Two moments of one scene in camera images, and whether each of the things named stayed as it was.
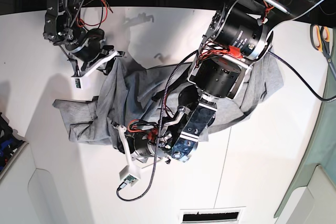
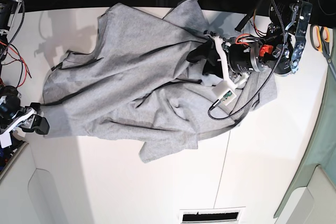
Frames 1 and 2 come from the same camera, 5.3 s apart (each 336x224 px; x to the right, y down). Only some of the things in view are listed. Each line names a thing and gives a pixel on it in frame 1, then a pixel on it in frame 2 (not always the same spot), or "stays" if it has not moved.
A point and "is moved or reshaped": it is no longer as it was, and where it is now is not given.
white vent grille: x=212 y=215 stays
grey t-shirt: x=144 y=94 is moved or reshaped
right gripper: x=153 y=143 → x=242 y=57
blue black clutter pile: x=9 y=142 stays
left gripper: x=88 y=49 → x=10 y=107
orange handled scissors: x=320 y=39 stays
